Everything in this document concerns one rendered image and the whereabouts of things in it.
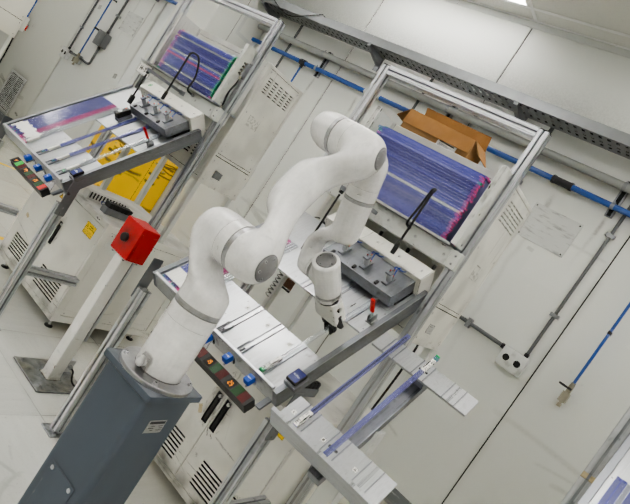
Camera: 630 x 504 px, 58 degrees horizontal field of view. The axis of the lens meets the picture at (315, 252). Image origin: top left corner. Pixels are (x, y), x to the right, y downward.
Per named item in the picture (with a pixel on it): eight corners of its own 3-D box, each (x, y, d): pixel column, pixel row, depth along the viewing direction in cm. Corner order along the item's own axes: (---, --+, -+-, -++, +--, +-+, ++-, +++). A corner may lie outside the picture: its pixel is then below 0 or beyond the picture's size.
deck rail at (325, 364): (276, 407, 170) (276, 394, 166) (271, 403, 171) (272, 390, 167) (425, 305, 210) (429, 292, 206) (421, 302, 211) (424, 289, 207)
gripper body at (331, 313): (348, 296, 176) (349, 319, 184) (325, 279, 182) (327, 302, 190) (330, 309, 173) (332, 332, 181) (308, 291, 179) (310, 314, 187)
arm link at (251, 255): (215, 265, 140) (257, 302, 131) (196, 238, 130) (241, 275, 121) (351, 137, 153) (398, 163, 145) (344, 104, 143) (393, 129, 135)
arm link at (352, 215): (322, 179, 165) (288, 268, 176) (361, 204, 156) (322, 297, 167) (342, 180, 172) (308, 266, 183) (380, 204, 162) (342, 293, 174)
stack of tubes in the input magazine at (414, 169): (444, 239, 201) (488, 174, 199) (343, 178, 229) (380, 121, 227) (455, 248, 212) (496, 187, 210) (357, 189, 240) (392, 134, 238)
